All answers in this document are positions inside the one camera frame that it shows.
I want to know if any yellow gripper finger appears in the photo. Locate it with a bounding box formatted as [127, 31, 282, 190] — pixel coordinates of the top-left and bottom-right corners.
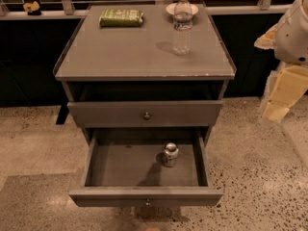
[263, 64, 308, 122]
[254, 25, 277, 50]

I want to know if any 7up soda can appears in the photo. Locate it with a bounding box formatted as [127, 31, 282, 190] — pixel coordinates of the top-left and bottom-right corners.
[163, 142, 179, 167]

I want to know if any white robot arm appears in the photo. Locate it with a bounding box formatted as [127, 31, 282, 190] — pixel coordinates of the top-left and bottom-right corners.
[254, 0, 308, 122]

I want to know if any closed grey top drawer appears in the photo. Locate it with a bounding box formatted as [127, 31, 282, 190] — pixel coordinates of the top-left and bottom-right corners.
[68, 100, 222, 128]

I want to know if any brass top drawer knob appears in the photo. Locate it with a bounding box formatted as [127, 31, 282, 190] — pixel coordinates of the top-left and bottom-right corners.
[143, 112, 151, 120]

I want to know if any brass drawer knob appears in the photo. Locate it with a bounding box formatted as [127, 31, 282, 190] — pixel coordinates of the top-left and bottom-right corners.
[143, 112, 151, 120]
[145, 199, 152, 207]

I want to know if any grey drawer cabinet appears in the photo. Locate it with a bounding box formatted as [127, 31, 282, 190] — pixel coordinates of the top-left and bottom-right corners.
[55, 5, 236, 141]

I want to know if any brass middle drawer knob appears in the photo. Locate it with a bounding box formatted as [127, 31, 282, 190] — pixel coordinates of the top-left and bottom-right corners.
[145, 199, 152, 207]

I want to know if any open grey middle drawer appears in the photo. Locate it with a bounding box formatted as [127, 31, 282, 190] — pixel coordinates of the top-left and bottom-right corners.
[69, 127, 222, 207]

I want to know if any clear plastic water bottle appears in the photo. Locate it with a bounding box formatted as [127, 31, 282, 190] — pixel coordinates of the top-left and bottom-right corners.
[173, 0, 193, 55]

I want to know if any small white bowl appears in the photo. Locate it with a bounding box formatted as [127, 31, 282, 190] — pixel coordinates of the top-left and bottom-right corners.
[166, 3, 198, 15]

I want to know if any green chip bag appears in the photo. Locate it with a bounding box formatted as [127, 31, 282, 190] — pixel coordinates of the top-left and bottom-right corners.
[99, 9, 143, 27]

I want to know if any yellow sponge on ledge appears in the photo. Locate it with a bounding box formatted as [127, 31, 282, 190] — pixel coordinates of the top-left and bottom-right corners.
[23, 1, 41, 15]

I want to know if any grey window ledge rail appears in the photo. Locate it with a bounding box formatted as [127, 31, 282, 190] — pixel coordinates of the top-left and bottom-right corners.
[0, 4, 291, 20]

